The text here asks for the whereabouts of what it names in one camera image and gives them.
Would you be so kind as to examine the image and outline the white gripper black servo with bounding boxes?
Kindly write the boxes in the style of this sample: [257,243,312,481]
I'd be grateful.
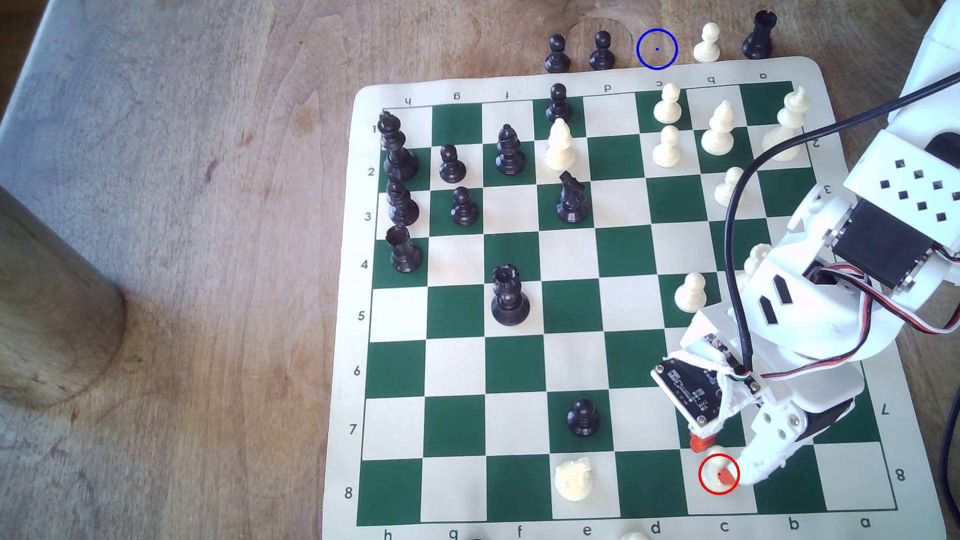
[678,306,866,483]

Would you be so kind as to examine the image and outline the white pawn chess piece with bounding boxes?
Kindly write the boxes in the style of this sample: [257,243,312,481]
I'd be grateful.
[692,22,723,64]
[703,446,740,492]
[651,125,683,169]
[713,166,747,210]
[673,272,709,315]
[652,82,684,126]

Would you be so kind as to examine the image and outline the black pawn chess piece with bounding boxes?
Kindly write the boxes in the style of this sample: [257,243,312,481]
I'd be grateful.
[588,30,617,72]
[544,33,572,75]
[567,398,601,438]
[438,144,468,185]
[450,186,480,228]
[545,82,573,124]

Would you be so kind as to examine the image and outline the white knight chess piece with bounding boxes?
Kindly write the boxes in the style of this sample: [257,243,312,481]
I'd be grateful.
[553,456,595,503]

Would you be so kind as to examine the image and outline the white queen chess piece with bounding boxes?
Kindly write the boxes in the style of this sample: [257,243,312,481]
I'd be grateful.
[742,243,775,277]

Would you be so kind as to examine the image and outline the black queen chess piece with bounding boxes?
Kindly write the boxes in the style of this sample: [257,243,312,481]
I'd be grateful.
[490,263,531,327]

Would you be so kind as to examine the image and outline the black knight chess piece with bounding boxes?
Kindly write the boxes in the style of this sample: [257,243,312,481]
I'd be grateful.
[555,171,591,225]

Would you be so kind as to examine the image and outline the white bishop chess piece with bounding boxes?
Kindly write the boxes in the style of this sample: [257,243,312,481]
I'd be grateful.
[543,117,578,173]
[701,99,736,157]

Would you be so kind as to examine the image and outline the white king chess piece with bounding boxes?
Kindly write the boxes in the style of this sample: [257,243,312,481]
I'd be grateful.
[762,86,813,163]

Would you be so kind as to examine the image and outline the black bishop chess piece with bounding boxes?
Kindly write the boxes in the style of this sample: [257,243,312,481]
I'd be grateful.
[495,123,527,177]
[385,177,421,228]

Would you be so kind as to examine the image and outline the black rook chess piece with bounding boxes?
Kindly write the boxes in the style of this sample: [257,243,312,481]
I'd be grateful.
[384,225,424,274]
[741,9,778,61]

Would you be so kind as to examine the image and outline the black king chess piece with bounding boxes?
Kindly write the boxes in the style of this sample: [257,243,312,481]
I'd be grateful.
[377,110,420,182]

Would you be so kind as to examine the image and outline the green and cream chessboard mat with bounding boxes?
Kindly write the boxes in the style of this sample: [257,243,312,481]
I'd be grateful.
[322,56,948,540]

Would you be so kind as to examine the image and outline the black camera circuit board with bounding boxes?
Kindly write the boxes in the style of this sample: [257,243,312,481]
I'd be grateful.
[650,358,732,430]

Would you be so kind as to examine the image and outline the thin black cable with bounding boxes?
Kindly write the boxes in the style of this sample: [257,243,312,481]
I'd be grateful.
[939,390,960,526]

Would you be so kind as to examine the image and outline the red black white servo wires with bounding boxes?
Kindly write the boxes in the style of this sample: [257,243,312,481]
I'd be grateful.
[750,251,960,385]

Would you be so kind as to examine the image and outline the black camera usb cable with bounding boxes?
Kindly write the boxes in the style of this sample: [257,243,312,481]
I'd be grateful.
[723,72,960,376]

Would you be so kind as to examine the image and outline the round wooden post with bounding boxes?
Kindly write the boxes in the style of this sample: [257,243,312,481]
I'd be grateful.
[0,183,127,410]

